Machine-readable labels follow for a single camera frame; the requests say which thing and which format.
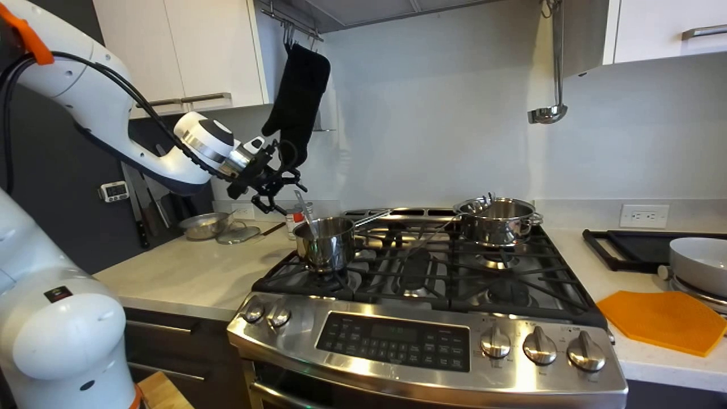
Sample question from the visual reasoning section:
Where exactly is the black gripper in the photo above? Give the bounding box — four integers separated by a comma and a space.
250, 138, 309, 217

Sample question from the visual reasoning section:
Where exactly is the small steel pot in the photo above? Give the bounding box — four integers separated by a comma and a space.
292, 214, 381, 276

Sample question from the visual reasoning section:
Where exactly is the steel pot with lid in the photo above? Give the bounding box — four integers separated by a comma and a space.
453, 193, 546, 250

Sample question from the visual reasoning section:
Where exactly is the glass lid with round knob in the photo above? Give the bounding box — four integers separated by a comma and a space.
180, 211, 235, 242

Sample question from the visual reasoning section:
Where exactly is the black oven mitt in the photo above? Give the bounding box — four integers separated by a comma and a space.
260, 41, 334, 170

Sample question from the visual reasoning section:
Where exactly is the steel stove knob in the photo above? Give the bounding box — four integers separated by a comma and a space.
521, 324, 562, 368
241, 298, 269, 324
266, 303, 294, 331
567, 330, 610, 375
480, 324, 514, 360

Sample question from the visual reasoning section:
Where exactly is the steel kitchen knife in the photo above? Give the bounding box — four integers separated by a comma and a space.
120, 168, 154, 245
144, 180, 183, 232

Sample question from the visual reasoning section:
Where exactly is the small white timer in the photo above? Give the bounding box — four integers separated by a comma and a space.
101, 180, 133, 204

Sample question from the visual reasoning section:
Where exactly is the dark lower cabinet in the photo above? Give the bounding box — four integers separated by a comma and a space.
120, 304, 252, 409

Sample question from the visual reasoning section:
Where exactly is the stainless steel gas range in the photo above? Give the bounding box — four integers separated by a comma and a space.
225, 201, 631, 409

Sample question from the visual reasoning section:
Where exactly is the black cast iron grate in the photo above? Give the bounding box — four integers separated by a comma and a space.
252, 209, 610, 330

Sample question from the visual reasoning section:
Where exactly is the wooden board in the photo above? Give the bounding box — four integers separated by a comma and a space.
135, 370, 196, 409

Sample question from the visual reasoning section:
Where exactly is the hanging steel ladle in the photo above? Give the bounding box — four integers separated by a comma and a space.
527, 0, 571, 126

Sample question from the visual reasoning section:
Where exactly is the black tray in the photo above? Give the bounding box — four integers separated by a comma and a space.
579, 226, 727, 274

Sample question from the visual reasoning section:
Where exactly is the orange cutting mat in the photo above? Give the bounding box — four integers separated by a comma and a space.
595, 289, 727, 358

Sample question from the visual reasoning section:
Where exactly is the white pan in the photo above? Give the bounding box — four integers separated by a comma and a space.
656, 234, 727, 303

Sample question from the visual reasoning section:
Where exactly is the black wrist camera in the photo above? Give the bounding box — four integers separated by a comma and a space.
225, 134, 277, 201

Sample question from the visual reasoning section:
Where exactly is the glass lid with loop handle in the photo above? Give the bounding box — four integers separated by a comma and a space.
213, 220, 263, 247

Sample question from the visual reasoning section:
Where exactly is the white wall outlet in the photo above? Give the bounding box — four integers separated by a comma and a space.
618, 201, 672, 229

